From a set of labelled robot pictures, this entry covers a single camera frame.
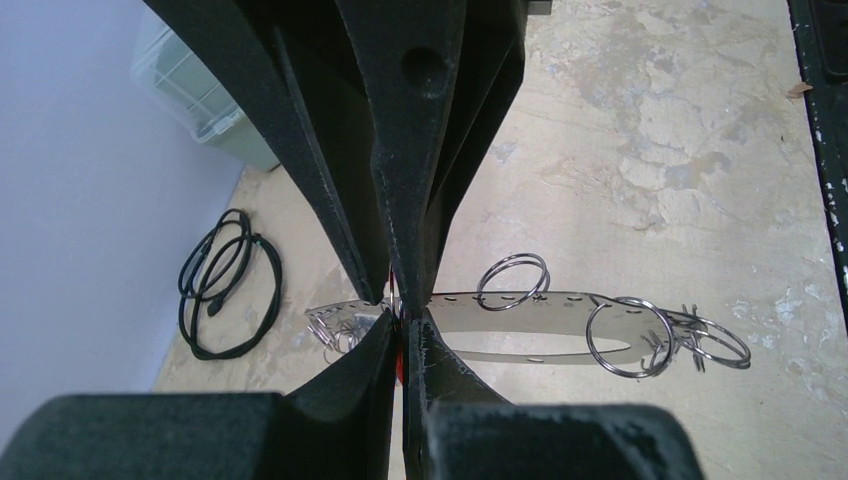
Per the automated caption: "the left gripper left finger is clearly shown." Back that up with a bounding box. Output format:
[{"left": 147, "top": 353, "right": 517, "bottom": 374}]
[{"left": 1, "top": 314, "right": 398, "bottom": 479}]

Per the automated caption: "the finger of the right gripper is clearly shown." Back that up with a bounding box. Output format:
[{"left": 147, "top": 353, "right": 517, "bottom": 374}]
[
  {"left": 151, "top": 1, "right": 389, "bottom": 303},
  {"left": 338, "top": 1, "right": 527, "bottom": 315}
]

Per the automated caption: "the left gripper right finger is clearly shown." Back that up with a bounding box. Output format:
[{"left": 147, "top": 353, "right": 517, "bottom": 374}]
[{"left": 402, "top": 311, "right": 704, "bottom": 479}]

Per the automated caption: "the large metal keyring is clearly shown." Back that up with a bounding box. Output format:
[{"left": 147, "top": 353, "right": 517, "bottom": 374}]
[{"left": 305, "top": 253, "right": 752, "bottom": 380}]

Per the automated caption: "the red tagged key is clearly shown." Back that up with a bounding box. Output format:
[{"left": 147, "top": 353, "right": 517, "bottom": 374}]
[{"left": 388, "top": 267, "right": 406, "bottom": 386}]

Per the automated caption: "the clear plastic storage box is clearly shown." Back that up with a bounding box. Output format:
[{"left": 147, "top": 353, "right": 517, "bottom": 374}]
[{"left": 130, "top": 7, "right": 279, "bottom": 172}]

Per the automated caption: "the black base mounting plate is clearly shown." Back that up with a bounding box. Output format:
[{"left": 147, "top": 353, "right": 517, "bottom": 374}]
[{"left": 787, "top": 0, "right": 847, "bottom": 310}]

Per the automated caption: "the black coiled cable centre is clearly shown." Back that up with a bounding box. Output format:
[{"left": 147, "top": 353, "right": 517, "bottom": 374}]
[{"left": 176, "top": 208, "right": 285, "bottom": 362}]

